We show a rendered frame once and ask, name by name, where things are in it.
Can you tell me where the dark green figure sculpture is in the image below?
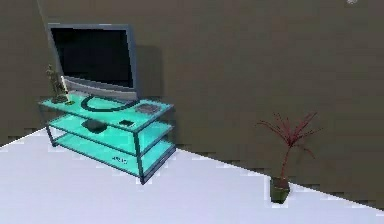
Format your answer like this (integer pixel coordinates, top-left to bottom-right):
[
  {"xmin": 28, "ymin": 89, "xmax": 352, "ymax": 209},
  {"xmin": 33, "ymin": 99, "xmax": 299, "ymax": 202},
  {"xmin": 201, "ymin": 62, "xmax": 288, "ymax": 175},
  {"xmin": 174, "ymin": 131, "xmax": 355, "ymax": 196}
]
[{"xmin": 45, "ymin": 63, "xmax": 71, "ymax": 105}]

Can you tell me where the grey flat television set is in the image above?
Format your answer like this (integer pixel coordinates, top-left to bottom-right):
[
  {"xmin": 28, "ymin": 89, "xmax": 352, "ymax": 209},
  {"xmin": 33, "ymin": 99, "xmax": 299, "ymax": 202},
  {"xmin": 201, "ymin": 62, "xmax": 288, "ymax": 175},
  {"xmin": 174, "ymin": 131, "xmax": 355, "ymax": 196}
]
[{"xmin": 46, "ymin": 22, "xmax": 140, "ymax": 113}]

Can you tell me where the turquoise glass television stand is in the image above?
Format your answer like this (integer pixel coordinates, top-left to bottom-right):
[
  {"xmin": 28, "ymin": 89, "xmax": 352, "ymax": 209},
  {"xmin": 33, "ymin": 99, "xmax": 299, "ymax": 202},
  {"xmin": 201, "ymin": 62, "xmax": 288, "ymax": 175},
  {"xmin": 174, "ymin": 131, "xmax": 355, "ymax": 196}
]
[{"xmin": 37, "ymin": 92, "xmax": 177, "ymax": 186}]

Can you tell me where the grey square flat object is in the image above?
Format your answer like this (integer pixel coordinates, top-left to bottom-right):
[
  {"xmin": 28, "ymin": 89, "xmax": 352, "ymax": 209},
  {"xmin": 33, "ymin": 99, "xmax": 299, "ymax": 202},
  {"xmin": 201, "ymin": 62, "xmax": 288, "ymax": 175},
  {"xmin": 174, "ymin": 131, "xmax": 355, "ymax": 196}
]
[{"xmin": 134, "ymin": 103, "xmax": 160, "ymax": 115}]

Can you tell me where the black flat box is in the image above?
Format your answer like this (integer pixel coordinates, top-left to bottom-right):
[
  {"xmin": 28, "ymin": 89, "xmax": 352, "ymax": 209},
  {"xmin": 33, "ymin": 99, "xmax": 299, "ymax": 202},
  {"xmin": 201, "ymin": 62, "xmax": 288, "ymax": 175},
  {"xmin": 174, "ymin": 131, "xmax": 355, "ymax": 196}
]
[{"xmin": 80, "ymin": 119, "xmax": 108, "ymax": 135}]

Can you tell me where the red leafed potted plant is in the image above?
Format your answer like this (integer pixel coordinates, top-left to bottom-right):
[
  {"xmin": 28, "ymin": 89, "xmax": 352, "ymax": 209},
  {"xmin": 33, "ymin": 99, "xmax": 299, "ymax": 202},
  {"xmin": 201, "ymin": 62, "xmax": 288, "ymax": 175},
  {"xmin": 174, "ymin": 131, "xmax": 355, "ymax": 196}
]
[{"xmin": 255, "ymin": 111, "xmax": 323, "ymax": 205}]

